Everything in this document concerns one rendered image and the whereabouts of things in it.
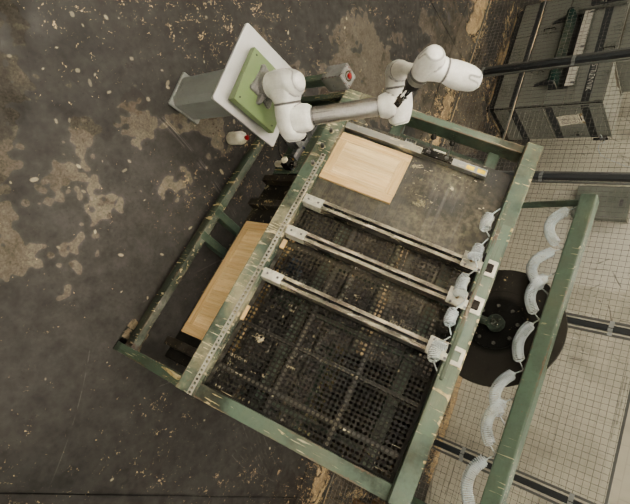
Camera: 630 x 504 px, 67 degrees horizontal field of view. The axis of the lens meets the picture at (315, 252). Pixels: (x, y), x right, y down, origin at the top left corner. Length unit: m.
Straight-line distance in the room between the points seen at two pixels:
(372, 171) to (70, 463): 2.65
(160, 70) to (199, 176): 0.74
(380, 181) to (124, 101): 1.67
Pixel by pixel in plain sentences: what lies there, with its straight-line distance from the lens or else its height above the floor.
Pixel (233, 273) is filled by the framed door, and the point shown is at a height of 0.43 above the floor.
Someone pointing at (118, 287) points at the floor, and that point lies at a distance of 3.34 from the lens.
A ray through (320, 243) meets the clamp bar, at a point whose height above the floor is 1.11.
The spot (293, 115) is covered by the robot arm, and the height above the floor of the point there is 1.02.
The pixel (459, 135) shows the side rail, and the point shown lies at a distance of 3.29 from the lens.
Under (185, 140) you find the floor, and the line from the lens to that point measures 3.50.
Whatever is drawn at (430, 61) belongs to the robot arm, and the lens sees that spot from 2.07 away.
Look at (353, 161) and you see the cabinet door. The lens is 3.12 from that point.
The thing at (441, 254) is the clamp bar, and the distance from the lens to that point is 2.80.
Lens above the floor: 2.97
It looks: 42 degrees down
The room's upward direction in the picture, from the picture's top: 100 degrees clockwise
